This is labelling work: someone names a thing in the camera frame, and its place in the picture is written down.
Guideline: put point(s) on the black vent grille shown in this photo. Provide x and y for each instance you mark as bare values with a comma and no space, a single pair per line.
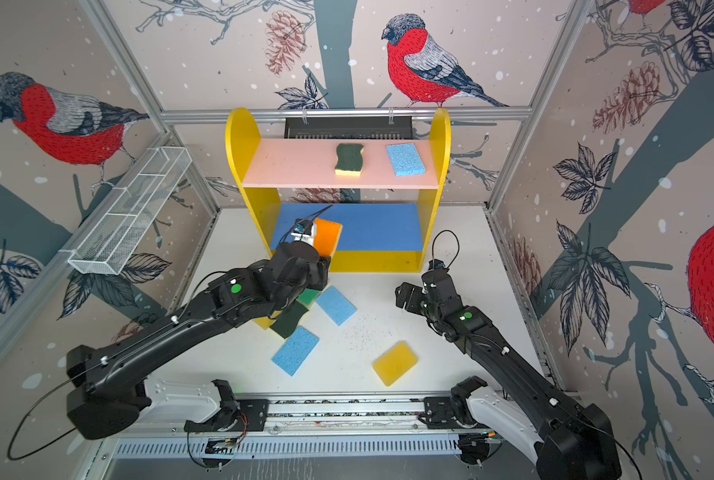
350,128

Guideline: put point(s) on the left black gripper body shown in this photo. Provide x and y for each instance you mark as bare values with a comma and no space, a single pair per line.
317,276

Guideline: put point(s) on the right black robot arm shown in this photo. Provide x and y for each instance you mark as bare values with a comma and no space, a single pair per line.
563,439

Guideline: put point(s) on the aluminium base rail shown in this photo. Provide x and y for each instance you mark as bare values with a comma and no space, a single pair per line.
345,414

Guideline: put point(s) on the dark green scrub sponge left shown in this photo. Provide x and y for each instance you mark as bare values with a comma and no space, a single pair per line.
288,320

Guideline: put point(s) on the green topped yellow sponge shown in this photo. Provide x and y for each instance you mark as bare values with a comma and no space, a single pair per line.
308,297

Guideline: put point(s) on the blue sponge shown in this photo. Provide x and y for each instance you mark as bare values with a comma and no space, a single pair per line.
405,160
335,305
295,351

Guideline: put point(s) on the yellow sponge front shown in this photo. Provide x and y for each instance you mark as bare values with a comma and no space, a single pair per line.
395,363

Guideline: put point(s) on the orange topped yellow sponge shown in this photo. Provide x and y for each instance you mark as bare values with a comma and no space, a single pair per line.
327,237

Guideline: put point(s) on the dark green scrub sponge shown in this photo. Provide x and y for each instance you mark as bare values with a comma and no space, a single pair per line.
288,320
349,159

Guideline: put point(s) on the yellow sponge left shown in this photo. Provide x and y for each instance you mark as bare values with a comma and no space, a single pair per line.
266,322

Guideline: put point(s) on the dark green scrub sponge front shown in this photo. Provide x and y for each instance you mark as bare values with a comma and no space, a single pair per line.
349,159

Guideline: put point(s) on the yellow shelf with coloured boards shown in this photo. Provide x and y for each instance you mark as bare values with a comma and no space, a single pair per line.
376,237

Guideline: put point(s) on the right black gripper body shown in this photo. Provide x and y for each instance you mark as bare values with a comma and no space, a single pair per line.
432,314

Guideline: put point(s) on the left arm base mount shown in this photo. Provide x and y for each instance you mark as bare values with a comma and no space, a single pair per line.
233,415

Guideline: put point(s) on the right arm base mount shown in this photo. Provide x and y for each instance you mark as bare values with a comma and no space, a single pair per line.
447,413

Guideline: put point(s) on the blue sponge front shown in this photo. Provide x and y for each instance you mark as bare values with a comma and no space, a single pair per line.
295,351

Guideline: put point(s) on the white wire mesh basket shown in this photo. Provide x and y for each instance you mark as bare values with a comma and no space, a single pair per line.
114,238

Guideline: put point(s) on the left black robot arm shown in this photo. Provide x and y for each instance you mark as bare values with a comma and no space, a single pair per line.
109,394

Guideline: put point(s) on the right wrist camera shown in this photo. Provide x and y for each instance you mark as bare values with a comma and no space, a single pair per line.
437,264

